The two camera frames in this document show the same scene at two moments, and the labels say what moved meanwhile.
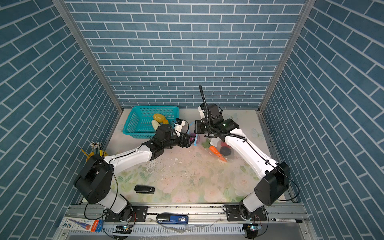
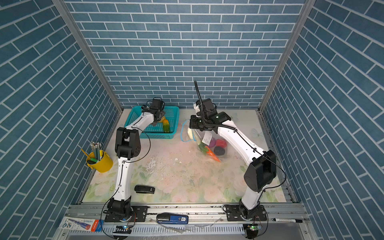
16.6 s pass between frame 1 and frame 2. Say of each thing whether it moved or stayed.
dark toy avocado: moved
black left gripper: moved
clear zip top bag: moved
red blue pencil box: stayed
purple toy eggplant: moved
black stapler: stayed
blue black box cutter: stayed
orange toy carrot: moved
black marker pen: stayed
